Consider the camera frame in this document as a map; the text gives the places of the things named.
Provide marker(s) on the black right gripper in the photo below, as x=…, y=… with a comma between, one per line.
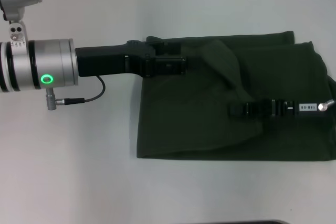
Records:
x=302, y=110

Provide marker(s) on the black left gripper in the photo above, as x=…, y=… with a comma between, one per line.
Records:
x=107, y=60

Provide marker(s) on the dark green FREE! t-shirt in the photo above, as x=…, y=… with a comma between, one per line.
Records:
x=210, y=129

